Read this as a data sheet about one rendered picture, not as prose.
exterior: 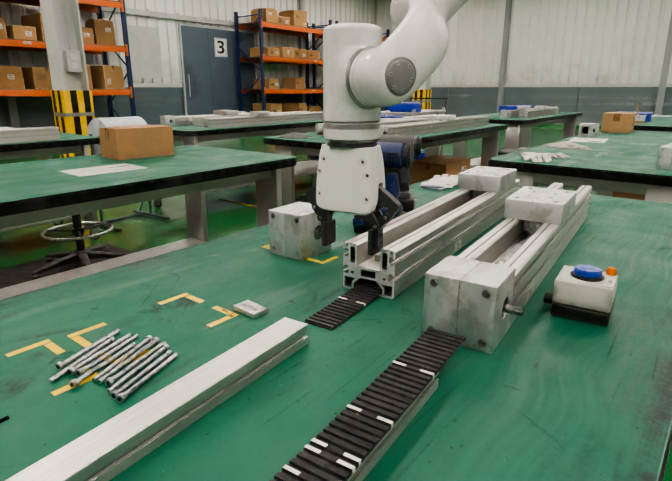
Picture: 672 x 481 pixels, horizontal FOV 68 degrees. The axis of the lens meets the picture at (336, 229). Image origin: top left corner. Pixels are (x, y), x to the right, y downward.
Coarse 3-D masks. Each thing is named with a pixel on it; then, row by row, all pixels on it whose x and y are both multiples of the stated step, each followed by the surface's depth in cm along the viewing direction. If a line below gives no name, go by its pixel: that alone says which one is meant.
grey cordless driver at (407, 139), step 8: (384, 136) 134; (392, 136) 134; (400, 136) 134; (408, 136) 133; (416, 144) 132; (416, 152) 133; (400, 176) 136; (408, 176) 136; (400, 184) 136; (408, 184) 137; (400, 192) 136; (408, 192) 136; (400, 200) 136; (408, 200) 135; (408, 208) 136
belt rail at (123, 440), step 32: (288, 320) 69; (256, 352) 61; (288, 352) 65; (192, 384) 54; (224, 384) 56; (128, 416) 49; (160, 416) 49; (192, 416) 52; (64, 448) 45; (96, 448) 45; (128, 448) 46; (32, 480) 41; (64, 480) 41; (96, 480) 44
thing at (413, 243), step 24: (456, 192) 127; (504, 192) 133; (408, 216) 103; (432, 216) 112; (456, 216) 104; (480, 216) 118; (360, 240) 87; (384, 240) 94; (408, 240) 87; (432, 240) 95; (456, 240) 106; (360, 264) 87; (384, 264) 84; (408, 264) 87; (432, 264) 96; (384, 288) 84
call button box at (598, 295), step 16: (560, 272) 79; (560, 288) 76; (576, 288) 75; (592, 288) 74; (608, 288) 73; (560, 304) 77; (576, 304) 75; (592, 304) 74; (608, 304) 73; (592, 320) 75; (608, 320) 74
